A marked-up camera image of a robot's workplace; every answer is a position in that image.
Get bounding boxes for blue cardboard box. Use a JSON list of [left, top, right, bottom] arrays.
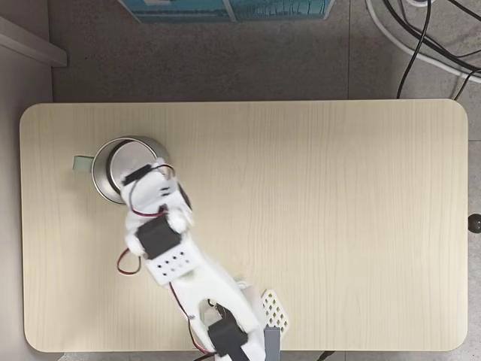
[[225, 0, 335, 22], [118, 0, 236, 24]]

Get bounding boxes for red black servo wire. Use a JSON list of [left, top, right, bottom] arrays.
[[168, 281, 216, 356], [126, 162, 177, 220], [116, 246, 142, 278]]

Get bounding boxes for metal cup pale green handle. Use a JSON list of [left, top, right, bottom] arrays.
[[73, 135, 170, 206]]

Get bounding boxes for white cable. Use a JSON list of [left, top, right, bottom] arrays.
[[365, 0, 481, 84]]

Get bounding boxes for black cable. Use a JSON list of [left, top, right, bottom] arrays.
[[382, 0, 481, 72], [452, 0, 481, 100], [396, 0, 431, 99]]

